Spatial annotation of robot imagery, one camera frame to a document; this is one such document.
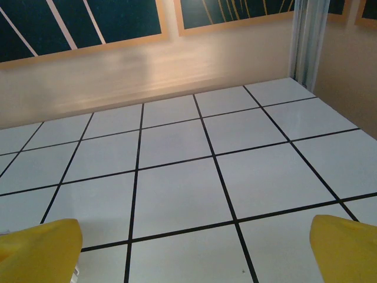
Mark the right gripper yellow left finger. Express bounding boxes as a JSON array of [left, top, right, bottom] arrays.
[[0, 218, 84, 283]]

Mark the aluminium frame post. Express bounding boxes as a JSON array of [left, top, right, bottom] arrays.
[[289, 0, 326, 89]]

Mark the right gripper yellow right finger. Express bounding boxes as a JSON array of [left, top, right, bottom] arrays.
[[309, 214, 377, 283]]

